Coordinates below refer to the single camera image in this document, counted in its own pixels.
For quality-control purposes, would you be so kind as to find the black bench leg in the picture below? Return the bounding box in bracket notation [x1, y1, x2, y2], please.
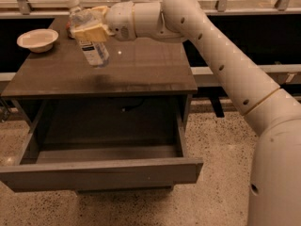
[209, 97, 225, 118]

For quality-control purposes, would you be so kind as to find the black cable behind drawer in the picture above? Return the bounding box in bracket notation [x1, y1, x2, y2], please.
[121, 98, 147, 113]

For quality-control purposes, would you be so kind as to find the clear plastic water bottle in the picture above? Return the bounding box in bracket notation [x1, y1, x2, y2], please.
[64, 0, 109, 67]

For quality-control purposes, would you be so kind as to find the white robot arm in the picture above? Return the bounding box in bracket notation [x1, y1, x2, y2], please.
[71, 0, 301, 226]

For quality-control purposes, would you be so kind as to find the grey cabinet with glossy top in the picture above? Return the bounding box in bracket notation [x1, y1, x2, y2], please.
[3, 16, 197, 129]

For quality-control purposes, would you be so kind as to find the open grey top drawer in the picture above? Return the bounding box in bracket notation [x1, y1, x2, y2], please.
[0, 101, 203, 192]

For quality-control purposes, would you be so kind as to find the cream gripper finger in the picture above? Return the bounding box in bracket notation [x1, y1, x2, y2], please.
[71, 24, 114, 42]
[90, 6, 109, 21]

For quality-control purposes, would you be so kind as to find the white paper bowl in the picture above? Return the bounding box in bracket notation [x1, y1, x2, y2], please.
[17, 29, 58, 53]

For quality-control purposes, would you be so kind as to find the crushed red soda can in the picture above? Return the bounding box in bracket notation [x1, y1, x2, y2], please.
[65, 22, 72, 39]

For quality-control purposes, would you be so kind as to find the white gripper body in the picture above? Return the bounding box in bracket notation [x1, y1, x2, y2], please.
[105, 1, 135, 41]

